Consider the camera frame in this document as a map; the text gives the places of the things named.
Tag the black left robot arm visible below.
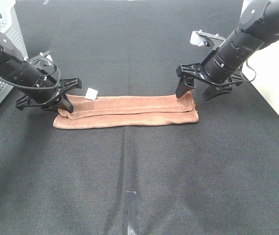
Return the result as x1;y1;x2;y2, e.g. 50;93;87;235
0;32;82;113

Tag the white plastic storage bin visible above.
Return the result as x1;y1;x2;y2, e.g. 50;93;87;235
242;40;279;116

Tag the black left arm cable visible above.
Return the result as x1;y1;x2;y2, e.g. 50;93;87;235
0;57;62;90

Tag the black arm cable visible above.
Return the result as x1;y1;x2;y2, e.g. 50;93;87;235
0;57;62;90
242;58;257;83

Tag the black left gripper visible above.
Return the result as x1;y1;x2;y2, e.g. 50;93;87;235
15;78;82;113

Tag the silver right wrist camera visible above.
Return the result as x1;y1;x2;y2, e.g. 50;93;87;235
190;30;226;47

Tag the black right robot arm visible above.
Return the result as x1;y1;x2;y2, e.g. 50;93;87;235
176;0;279;101

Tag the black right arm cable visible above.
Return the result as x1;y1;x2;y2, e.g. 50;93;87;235
242;58;257;83

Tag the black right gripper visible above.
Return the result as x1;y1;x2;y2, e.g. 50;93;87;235
175;63;244;101

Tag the brown towel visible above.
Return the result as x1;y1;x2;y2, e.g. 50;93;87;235
53;92;199;130

